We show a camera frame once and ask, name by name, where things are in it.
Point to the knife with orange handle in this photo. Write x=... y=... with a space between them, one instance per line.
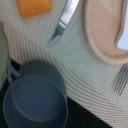
x=64 y=20

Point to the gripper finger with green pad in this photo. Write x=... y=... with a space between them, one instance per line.
x=4 y=57

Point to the round wooden plate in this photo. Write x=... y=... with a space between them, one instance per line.
x=102 y=23

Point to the orange toy bread loaf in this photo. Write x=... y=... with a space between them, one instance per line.
x=30 y=8

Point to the beige woven placemat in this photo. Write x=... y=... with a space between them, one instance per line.
x=89 y=81

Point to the fork with orange handle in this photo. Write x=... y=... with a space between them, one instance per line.
x=122 y=81

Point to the white blue toy tube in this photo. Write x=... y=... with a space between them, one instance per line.
x=122 y=39

